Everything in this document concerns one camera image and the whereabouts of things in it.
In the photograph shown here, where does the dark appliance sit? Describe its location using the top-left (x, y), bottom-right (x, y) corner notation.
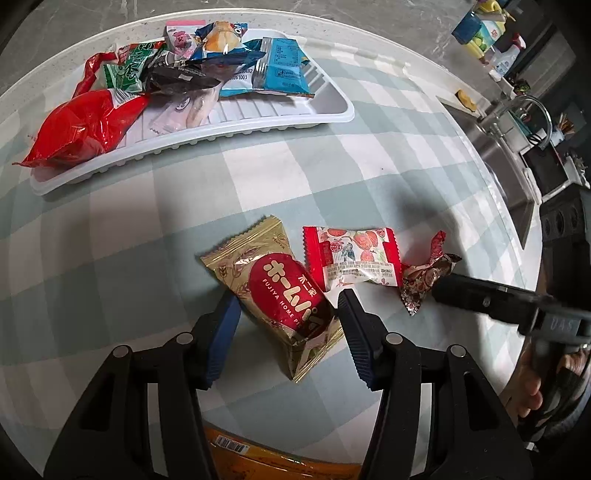
top-left (538, 187), bottom-right (591, 298)

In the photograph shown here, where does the steel faucet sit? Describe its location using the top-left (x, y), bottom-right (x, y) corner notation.
top-left (480, 95), bottom-right (553, 151)

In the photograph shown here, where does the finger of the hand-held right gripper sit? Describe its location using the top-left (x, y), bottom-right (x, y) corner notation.
top-left (431, 273), bottom-right (555, 329)

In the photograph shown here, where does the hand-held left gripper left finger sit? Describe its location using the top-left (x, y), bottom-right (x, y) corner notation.
top-left (44, 291), bottom-right (242, 480)

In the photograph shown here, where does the red snack packet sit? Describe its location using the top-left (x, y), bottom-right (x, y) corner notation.
top-left (11, 51), bottom-right (153, 168)

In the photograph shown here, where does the gold and red pie packet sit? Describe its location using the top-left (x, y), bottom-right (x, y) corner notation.
top-left (200, 215), bottom-right (345, 383)

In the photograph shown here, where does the strawberry print snack packet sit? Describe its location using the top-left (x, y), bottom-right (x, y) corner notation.
top-left (302, 225), bottom-right (403, 292)

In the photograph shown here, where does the orange and blue snack packet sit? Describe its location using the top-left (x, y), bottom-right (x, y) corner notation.
top-left (191, 21), bottom-right (250, 63)

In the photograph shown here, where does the pale pink snack packet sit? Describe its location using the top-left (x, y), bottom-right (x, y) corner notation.
top-left (148, 88), bottom-right (222, 137)

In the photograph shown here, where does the green snack packet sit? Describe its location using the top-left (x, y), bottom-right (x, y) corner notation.
top-left (102, 41), bottom-right (167, 95)

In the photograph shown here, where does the white ribbed plastic tray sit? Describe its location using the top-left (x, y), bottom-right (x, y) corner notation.
top-left (30, 28), bottom-right (355, 197)

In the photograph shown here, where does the cup with utensils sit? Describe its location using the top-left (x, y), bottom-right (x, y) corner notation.
top-left (549, 113), bottom-right (576, 147)

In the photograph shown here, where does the black snack packet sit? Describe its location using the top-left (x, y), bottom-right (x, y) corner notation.
top-left (143, 48), bottom-right (269, 97)

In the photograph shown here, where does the person's right hand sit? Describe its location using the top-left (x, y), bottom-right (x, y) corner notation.
top-left (509, 340), bottom-right (591, 419)

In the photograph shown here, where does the steel sink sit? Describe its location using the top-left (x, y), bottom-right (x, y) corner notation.
top-left (436, 95), bottom-right (540, 250)

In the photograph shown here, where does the green and yellow carton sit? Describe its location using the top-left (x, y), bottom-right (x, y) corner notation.
top-left (466, 22), bottom-right (506, 58)

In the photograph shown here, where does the brown red candy wrapper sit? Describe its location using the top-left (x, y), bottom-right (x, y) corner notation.
top-left (398, 231), bottom-right (462, 317)

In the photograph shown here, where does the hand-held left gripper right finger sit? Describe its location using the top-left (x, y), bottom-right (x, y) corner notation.
top-left (337, 288), bottom-right (527, 480)

